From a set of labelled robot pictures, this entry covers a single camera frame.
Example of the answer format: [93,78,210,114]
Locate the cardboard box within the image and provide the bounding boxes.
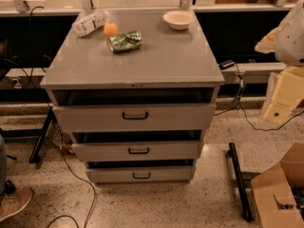
[251,142,304,228]

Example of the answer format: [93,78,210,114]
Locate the black floor cable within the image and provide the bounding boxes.
[46,133,97,228]

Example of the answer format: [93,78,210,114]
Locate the green crushed can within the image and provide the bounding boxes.
[109,30,142,53]

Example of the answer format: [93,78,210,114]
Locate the grey bottom drawer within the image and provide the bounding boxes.
[86,166,196,183]

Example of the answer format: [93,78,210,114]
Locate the clear plastic water bottle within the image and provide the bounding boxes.
[71,11,108,37]

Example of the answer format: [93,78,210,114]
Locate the grey top drawer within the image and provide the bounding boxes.
[53,104,215,132]

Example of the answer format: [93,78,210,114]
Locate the grey middle drawer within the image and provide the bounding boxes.
[72,141,203,162]

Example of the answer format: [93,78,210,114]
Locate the black table leg left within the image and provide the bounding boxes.
[28,109,53,164]

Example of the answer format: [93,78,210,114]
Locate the orange fruit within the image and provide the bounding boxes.
[104,22,118,37]

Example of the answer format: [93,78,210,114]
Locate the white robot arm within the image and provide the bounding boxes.
[255,0,304,124]

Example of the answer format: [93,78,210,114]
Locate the blue jeans leg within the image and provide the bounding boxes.
[0,135,7,204]

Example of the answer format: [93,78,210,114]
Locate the black power adapter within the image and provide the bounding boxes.
[218,60,235,70]

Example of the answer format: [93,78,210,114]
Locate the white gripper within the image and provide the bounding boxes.
[264,66,304,124]

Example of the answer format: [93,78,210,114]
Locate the black metal floor bar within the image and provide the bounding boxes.
[228,142,255,222]

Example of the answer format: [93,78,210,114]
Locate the black cable right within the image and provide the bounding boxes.
[214,69,304,133]

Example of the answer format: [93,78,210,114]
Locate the grey drawer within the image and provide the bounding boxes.
[53,104,215,132]
[72,141,203,162]
[86,166,196,183]

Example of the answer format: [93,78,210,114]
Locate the white bowl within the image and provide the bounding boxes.
[163,10,195,30]

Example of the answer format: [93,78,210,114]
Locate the grey drawer cabinet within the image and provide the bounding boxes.
[41,9,224,170]

